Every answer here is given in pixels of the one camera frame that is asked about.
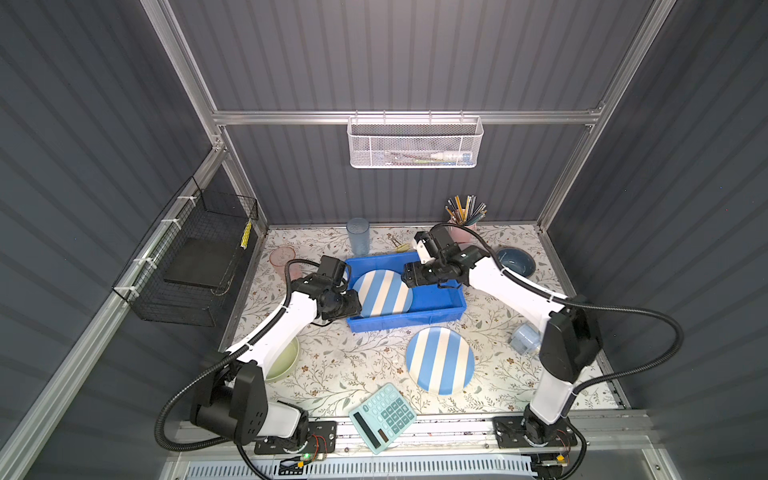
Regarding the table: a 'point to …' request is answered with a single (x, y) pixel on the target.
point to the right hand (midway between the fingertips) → (414, 277)
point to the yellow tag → (246, 235)
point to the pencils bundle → (468, 215)
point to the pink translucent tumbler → (279, 257)
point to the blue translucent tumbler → (359, 234)
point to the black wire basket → (194, 213)
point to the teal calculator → (383, 417)
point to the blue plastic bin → (429, 305)
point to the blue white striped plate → (383, 293)
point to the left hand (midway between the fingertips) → (355, 308)
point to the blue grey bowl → (517, 260)
